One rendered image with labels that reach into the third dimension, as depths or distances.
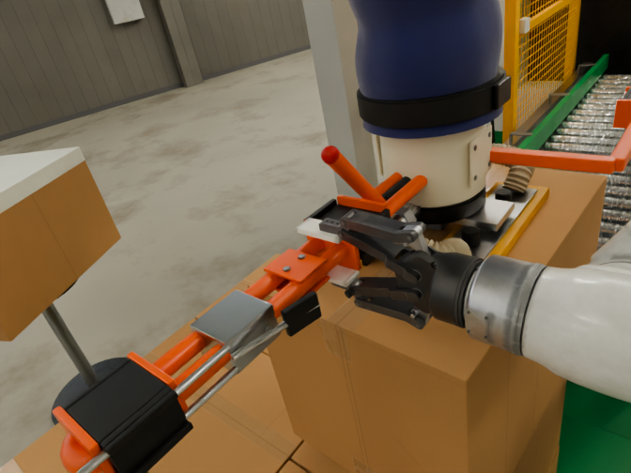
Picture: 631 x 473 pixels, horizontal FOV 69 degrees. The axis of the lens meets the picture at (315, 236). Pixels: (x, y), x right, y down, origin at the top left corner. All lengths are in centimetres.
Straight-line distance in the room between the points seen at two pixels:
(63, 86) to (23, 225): 704
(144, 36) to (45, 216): 720
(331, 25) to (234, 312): 175
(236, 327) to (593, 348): 32
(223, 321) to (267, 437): 67
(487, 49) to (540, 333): 40
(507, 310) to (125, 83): 853
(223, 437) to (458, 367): 71
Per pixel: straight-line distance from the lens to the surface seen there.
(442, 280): 48
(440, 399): 64
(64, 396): 241
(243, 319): 50
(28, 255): 176
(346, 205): 67
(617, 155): 79
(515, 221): 85
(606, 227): 174
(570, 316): 44
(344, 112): 222
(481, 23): 70
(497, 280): 46
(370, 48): 71
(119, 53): 877
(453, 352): 62
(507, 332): 46
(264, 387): 124
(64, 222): 186
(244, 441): 116
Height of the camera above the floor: 143
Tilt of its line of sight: 30 degrees down
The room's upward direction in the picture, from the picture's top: 12 degrees counter-clockwise
